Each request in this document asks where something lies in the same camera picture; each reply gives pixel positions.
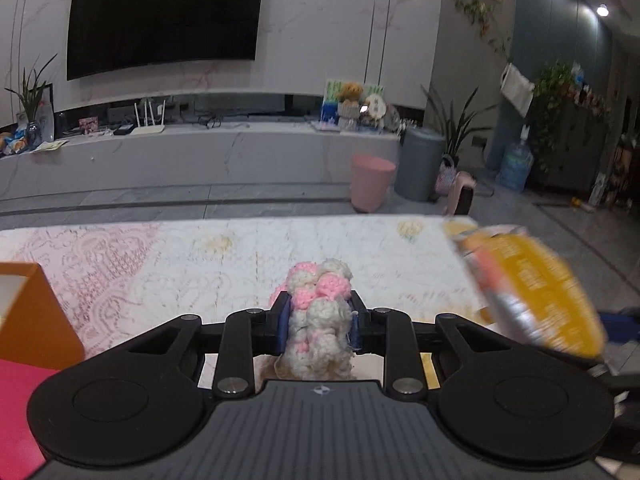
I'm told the yellow orange snack packet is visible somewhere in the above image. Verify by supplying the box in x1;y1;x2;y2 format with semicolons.
444;218;608;359

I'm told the pink white knitted pouch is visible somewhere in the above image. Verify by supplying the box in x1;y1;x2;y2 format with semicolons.
273;259;356;382

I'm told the white pink lace tablecloth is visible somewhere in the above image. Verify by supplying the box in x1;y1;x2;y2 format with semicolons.
1;214;486;356

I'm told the orange storage box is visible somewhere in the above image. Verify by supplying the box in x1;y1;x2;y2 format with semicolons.
0;262;86;370

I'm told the red box lid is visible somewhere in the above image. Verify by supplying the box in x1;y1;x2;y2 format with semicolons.
0;358;58;480

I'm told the blue water jug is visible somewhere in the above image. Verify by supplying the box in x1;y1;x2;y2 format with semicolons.
496;125;534;193

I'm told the pink small heater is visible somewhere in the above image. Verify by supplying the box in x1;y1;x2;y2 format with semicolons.
435;154;476;216

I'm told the grey marble TV console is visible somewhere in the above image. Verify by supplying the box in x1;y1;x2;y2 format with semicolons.
1;93;399;200

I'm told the floor potted green plant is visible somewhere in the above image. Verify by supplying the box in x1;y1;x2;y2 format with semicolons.
421;86;499;164

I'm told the grey waste bin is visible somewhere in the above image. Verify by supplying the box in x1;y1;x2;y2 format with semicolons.
394;127;445;202

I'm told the white wifi router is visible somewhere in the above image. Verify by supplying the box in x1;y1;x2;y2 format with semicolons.
131;99;166;136

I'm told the pink waste bin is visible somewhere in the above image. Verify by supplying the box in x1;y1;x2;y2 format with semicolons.
350;154;396;214

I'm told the green plant glass vase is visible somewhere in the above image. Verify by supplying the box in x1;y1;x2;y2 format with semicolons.
6;54;56;150

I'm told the plush toys pile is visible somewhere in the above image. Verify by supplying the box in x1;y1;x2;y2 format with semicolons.
319;79;400;133

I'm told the black wall television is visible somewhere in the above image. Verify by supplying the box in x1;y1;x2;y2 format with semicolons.
66;0;262;80

